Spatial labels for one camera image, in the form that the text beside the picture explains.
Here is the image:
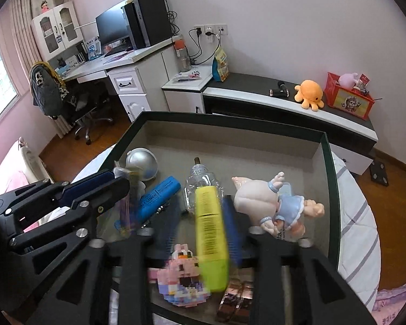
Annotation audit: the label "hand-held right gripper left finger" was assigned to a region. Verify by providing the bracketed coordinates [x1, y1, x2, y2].
[0, 196, 181, 325]

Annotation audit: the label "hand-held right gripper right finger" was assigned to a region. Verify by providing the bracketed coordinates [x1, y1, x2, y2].
[222, 196, 377, 325]

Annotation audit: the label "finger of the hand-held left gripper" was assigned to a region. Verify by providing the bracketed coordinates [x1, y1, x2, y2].
[0, 171, 115, 218]
[7, 178, 131, 275]

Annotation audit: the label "yellow highlighter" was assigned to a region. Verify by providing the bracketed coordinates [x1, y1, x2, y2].
[194, 186, 231, 294]

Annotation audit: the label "clear packet with colourful print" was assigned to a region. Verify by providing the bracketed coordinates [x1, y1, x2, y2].
[113, 167, 147, 238]

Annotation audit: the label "pig doll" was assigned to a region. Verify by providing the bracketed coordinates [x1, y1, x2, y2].
[232, 171, 326, 243]

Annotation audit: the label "pink block toy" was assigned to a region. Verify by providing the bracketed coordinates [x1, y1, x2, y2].
[148, 244, 212, 308]

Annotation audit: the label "blue highlighter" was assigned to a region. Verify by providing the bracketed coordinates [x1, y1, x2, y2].
[135, 175, 181, 226]

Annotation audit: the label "pink box with dark rim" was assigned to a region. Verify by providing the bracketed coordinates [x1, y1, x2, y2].
[49, 110, 342, 325]

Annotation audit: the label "silver ball figure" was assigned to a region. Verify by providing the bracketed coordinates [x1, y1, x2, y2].
[125, 148, 158, 197]

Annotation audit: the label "white radiator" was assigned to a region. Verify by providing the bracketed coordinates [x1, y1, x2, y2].
[56, 118, 74, 139]

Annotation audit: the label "clear plastic bottle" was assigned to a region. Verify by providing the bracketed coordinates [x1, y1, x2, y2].
[184, 157, 224, 215]

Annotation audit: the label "rose gold lipstick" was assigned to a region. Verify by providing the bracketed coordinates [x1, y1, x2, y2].
[216, 279, 255, 324]

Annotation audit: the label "black office chair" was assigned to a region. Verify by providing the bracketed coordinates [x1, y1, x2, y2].
[59, 84, 114, 143]

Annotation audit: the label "grey printed jacket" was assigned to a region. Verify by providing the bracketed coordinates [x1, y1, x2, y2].
[30, 61, 68, 119]

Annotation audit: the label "white desk with drawers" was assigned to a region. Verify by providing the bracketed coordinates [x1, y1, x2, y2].
[59, 34, 184, 123]

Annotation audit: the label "white side cabinet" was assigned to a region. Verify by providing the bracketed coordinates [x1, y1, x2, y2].
[162, 65, 214, 114]

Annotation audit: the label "black white low cabinet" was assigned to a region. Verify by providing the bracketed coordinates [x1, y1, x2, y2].
[203, 73, 380, 177]

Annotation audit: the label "pink desk mat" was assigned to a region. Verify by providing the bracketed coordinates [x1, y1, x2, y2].
[103, 49, 146, 65]

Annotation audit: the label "window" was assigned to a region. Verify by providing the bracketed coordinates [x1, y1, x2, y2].
[0, 30, 19, 129]

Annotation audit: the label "blue white boxes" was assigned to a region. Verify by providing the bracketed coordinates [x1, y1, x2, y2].
[84, 37, 102, 60]

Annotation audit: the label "black keyboard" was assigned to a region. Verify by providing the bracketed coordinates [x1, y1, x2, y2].
[104, 42, 136, 58]

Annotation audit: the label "black handheld device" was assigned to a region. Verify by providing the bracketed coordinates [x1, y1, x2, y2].
[270, 80, 291, 97]

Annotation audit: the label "bottle with orange cap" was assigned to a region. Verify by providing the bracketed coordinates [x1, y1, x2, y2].
[174, 40, 192, 72]

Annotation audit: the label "white glass door cabinet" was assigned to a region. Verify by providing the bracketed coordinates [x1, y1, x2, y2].
[31, 1, 84, 63]

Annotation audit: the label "black bathroom scale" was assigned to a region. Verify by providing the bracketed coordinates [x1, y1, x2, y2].
[369, 161, 391, 186]

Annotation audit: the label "orange octopus plush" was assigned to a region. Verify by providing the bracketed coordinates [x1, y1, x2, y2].
[294, 79, 325, 111]

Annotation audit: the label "black computer monitor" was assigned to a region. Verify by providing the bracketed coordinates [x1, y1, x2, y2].
[95, 0, 131, 47]

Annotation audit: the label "yellow blue snack bag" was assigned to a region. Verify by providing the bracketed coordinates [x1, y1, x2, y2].
[212, 47, 231, 83]

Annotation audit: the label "red plastic crate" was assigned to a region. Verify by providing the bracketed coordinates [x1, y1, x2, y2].
[325, 72, 376, 121]

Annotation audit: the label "black computer tower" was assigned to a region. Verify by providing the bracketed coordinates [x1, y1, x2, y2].
[122, 0, 173, 50]

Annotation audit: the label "beige curtain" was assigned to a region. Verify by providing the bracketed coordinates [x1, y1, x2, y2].
[0, 0, 55, 116]

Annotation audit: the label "pink printed quilt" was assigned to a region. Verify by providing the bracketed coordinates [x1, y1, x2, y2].
[372, 267, 406, 325]

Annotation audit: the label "pink plush toy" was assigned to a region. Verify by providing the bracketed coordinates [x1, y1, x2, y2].
[338, 72, 359, 89]

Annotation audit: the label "red white small box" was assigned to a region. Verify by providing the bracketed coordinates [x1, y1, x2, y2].
[353, 74, 371, 92]

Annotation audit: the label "black power cable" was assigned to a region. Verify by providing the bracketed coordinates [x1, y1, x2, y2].
[189, 29, 204, 66]

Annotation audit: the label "white wall socket strip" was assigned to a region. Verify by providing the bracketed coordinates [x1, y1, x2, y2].
[194, 24, 228, 36]

